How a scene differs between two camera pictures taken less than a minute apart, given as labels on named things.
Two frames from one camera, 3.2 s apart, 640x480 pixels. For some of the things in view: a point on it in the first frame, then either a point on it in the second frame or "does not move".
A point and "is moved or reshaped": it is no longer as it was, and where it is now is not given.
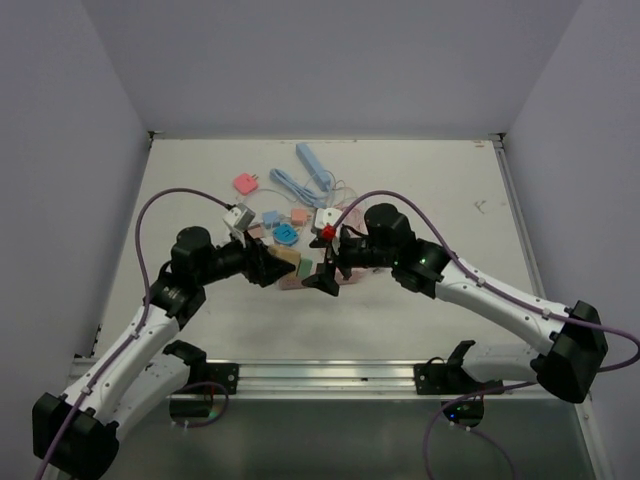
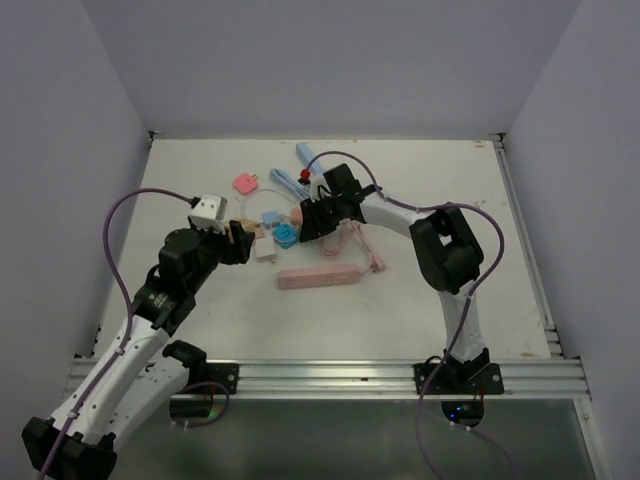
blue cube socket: [285, 234] does not move
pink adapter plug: [245, 184] does not move
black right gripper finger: [319, 242] to [319, 217]
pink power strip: [293, 282] does not move
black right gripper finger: [325, 278] to [347, 209]
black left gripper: [259, 265] to [233, 254]
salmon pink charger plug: [298, 216] does not move
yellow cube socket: [288, 255] is moved or reshaped
